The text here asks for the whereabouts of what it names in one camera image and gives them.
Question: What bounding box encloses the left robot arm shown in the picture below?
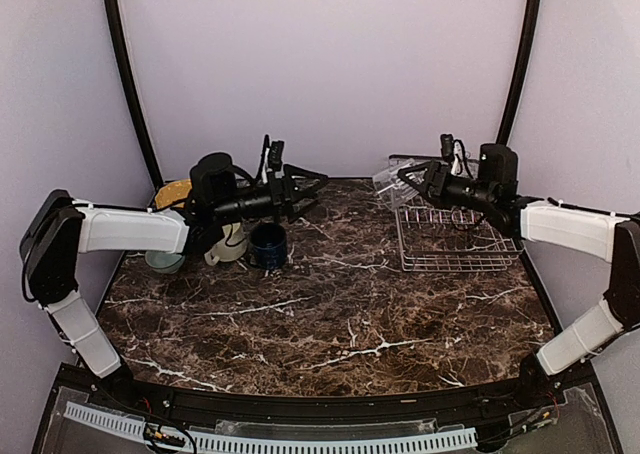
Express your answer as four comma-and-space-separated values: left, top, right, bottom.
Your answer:
19, 153, 328, 410

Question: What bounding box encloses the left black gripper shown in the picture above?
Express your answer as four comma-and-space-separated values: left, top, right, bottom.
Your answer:
214, 164, 331, 225

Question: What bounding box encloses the dark blue mug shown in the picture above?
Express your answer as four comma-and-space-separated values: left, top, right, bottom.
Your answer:
248, 223, 288, 271

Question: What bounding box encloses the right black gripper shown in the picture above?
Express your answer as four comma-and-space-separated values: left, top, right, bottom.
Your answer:
399, 159, 496, 212

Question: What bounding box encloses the yellow polka dot plate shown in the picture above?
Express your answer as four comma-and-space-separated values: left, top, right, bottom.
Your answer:
154, 179, 192, 210

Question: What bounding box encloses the right black frame post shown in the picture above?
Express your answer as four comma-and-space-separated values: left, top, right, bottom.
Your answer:
496, 0, 541, 145

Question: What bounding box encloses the black frame post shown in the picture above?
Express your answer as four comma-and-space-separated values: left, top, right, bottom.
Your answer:
103, 0, 164, 189
496, 0, 541, 145

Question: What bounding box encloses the clear drinking glass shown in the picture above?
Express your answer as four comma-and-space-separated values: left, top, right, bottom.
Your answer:
372, 166, 417, 210
388, 154, 416, 170

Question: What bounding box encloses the wire dish rack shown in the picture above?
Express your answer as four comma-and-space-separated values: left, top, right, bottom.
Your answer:
395, 196, 522, 273

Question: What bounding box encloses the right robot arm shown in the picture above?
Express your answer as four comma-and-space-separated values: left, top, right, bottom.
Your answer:
398, 160, 639, 408

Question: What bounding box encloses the left black frame post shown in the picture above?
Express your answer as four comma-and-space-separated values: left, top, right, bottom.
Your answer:
103, 0, 164, 189

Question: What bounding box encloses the pale green bowl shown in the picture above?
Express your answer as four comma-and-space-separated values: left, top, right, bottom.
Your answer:
144, 251, 186, 274

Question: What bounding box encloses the black front rail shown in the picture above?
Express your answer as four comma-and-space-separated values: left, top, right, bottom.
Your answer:
89, 380, 564, 426

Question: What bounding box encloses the cream ribbed mug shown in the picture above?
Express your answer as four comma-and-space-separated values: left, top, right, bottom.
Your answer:
204, 222, 248, 266

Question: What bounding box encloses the white slotted cable duct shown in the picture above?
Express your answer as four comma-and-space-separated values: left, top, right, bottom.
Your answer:
63, 401, 478, 454

